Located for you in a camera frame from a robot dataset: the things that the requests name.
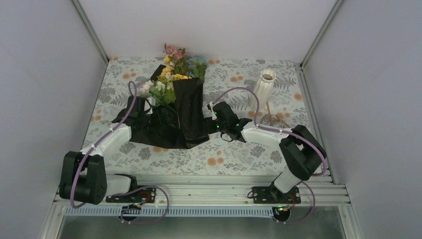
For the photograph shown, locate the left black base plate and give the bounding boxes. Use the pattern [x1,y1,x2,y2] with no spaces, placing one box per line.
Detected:
[105,188,157,204]

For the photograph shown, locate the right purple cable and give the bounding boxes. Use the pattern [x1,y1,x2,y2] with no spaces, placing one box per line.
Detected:
[208,86,329,226]

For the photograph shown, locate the colourful artificial flower bouquet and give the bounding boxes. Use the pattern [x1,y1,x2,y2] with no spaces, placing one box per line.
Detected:
[138,44,209,107]

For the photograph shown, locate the floral patterned table mat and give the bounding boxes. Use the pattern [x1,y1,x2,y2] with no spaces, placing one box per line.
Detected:
[84,57,310,176]

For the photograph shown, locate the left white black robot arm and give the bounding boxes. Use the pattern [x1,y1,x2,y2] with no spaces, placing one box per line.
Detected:
[59,96,159,209]

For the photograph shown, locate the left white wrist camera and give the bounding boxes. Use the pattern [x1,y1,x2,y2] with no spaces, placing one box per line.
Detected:
[144,97,156,115]

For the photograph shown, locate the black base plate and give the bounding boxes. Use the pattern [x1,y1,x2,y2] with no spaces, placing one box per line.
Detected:
[251,186,301,204]
[105,188,157,204]

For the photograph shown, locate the left vertical aluminium post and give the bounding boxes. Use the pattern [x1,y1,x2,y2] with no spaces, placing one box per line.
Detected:
[70,0,109,64]

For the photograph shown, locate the white ribbed ceramic vase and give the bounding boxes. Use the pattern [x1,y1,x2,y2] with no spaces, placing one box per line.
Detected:
[249,69,277,111]

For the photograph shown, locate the aluminium rail frame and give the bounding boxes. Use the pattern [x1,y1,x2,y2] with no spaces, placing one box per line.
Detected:
[39,62,351,239]

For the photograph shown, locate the right vertical aluminium post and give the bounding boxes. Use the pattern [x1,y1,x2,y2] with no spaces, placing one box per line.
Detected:
[300,0,344,69]

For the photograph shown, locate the black wrapping paper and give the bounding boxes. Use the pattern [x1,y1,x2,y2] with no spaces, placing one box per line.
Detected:
[124,79,209,149]

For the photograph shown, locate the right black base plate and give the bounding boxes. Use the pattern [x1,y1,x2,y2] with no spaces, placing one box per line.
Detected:
[251,186,301,204]

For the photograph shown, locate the tan raffia ribbon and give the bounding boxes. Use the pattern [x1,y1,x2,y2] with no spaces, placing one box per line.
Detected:
[260,102,291,128]

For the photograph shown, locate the vertical aluminium post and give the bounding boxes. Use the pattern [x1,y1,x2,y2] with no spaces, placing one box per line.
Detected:
[300,0,344,69]
[70,0,109,64]

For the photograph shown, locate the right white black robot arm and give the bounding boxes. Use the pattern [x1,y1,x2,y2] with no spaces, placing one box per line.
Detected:
[207,102,327,203]

